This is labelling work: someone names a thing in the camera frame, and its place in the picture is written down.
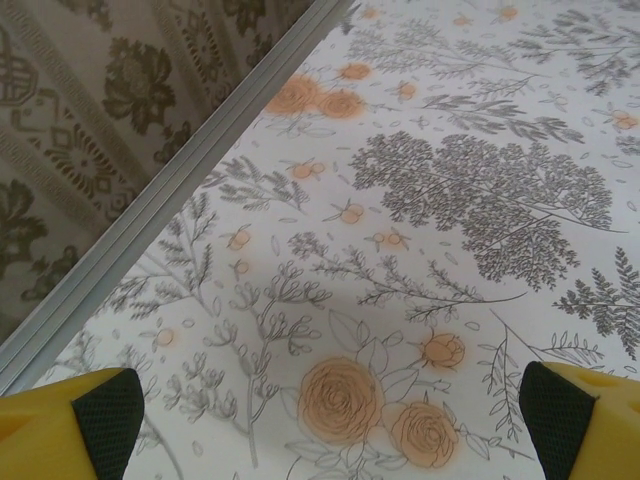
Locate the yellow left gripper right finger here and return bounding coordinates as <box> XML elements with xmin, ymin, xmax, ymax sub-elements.
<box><xmin>519</xmin><ymin>360</ymin><xmax>640</xmax><ymax>480</ymax></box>

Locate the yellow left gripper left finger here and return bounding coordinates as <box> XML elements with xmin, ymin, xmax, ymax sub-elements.
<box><xmin>0</xmin><ymin>367</ymin><xmax>146</xmax><ymax>480</ymax></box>

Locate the floral table cover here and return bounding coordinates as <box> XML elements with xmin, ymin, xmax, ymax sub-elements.
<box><xmin>29</xmin><ymin>0</ymin><xmax>640</xmax><ymax>480</ymax></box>

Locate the aluminium left side rail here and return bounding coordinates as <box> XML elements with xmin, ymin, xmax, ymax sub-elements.
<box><xmin>0</xmin><ymin>0</ymin><xmax>362</xmax><ymax>399</ymax></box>

